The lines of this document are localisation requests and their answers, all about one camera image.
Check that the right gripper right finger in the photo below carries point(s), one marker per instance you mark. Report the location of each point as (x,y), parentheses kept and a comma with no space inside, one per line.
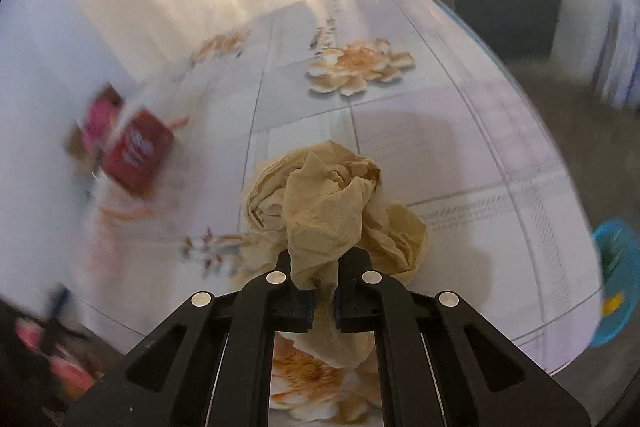
(440,362)

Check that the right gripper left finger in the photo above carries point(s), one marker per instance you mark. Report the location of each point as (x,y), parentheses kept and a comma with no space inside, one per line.
(207,364)

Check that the beige paper napkin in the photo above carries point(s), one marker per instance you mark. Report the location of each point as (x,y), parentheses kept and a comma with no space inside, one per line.
(316,203)

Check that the blue plastic trash basin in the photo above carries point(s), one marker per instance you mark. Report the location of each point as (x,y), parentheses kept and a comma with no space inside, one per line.
(618,246)

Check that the red green snack wrapper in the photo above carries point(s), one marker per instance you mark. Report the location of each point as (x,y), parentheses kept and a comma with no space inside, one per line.
(139,152)

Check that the floral tablecloth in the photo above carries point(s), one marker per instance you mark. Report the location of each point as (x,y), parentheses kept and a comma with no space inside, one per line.
(400,82)

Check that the brown cardboard box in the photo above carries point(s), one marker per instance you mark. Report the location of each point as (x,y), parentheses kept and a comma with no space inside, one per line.
(83,162)

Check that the pink plastic bag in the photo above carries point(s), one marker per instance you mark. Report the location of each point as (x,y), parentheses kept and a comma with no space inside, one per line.
(98,124)

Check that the tissue roll multipack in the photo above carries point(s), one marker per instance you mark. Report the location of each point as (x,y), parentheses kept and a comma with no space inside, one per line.
(617,80)

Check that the dark grey cabinet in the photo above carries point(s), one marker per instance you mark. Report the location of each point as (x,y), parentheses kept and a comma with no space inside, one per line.
(513,29)

